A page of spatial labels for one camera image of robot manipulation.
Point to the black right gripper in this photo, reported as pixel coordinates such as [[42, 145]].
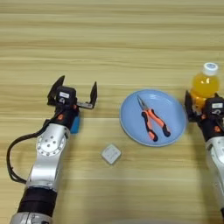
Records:
[[211, 128]]

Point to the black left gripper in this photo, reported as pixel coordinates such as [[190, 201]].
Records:
[[65, 116]]

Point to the orange juice bottle white cap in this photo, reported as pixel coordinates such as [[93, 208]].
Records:
[[204, 84]]

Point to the round light blue plate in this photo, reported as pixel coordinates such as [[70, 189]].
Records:
[[169, 108]]

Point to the orange black needle-nose pliers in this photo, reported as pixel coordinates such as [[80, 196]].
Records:
[[151, 114]]

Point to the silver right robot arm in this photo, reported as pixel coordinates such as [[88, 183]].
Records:
[[217, 163]]

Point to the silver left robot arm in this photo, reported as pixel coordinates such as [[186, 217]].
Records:
[[46, 163]]

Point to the left gripper labelled black box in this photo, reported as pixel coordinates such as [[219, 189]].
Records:
[[66, 96]]

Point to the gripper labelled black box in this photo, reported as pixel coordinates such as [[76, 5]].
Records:
[[66, 96], [215, 106]]

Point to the right gripper labelled black box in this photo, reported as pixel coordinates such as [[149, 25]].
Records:
[[215, 106]]

